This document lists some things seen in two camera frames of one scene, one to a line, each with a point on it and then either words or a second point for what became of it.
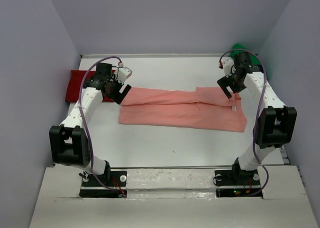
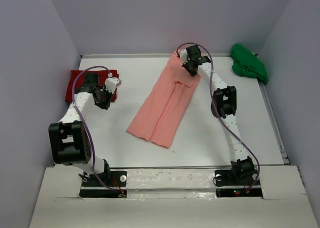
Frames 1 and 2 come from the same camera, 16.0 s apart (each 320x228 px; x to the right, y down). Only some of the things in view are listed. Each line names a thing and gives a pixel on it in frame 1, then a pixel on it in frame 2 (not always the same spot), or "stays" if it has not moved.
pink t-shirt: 206,108 -> 163,110
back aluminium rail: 188,56 stays
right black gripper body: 234,77 -> 187,67
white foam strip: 170,178 stays
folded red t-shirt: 77,78 stays
